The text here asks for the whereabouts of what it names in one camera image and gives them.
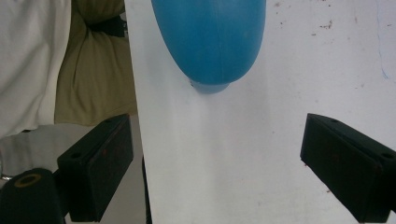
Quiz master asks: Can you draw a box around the olive cloth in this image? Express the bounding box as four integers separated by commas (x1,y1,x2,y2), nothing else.
54,0,138,127

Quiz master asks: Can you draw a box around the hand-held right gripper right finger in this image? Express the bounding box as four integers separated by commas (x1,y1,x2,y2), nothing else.
300,113,396,224

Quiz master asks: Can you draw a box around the blue rubber bulb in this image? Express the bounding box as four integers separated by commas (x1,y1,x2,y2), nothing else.
150,0,267,95

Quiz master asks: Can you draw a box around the black strap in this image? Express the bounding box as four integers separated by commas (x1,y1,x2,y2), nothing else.
88,15,129,38

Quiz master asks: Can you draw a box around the white cloth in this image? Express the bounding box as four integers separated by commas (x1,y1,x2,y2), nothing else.
0,0,73,139

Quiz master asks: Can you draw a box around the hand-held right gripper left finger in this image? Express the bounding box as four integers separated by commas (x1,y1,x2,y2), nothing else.
56,113,134,223

